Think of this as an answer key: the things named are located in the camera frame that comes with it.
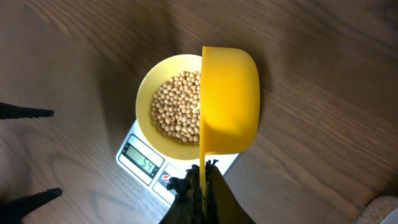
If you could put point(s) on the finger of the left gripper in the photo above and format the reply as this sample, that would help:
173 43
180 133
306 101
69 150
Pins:
15 112
15 210

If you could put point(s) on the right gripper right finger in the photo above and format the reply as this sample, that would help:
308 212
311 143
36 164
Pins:
221 204

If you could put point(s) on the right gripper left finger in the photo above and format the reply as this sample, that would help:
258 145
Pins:
187 206

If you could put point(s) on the yellow measuring scoop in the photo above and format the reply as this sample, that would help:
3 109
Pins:
229 105

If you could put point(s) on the white digital kitchen scale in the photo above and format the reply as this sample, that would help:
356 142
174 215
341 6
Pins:
149 167

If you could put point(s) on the soybeans in bowl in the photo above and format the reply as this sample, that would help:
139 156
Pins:
175 108

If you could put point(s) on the pale yellow bowl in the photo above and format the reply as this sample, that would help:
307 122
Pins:
159 74

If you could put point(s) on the clear plastic container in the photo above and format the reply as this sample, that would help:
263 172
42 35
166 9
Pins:
377 211

